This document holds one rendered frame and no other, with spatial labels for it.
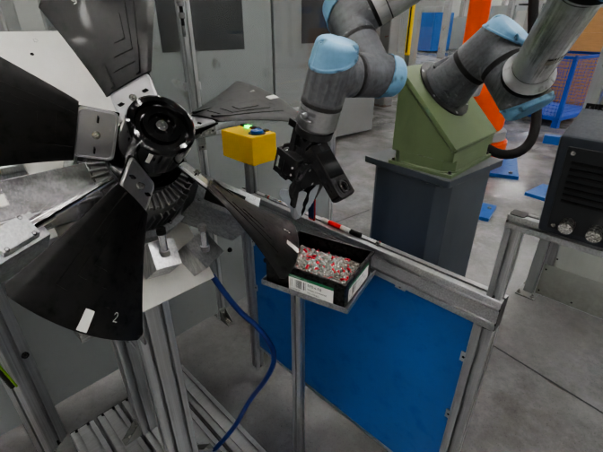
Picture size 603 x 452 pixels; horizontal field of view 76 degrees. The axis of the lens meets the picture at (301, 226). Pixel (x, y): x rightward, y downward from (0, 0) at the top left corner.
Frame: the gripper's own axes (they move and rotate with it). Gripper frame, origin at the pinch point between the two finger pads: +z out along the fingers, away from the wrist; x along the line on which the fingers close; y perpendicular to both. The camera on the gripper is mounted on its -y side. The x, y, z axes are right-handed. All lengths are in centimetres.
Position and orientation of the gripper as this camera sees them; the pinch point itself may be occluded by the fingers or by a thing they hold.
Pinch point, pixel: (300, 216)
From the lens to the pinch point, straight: 83.4
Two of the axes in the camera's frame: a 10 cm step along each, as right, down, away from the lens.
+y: -6.8, -5.7, 4.5
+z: -2.2, 7.5, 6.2
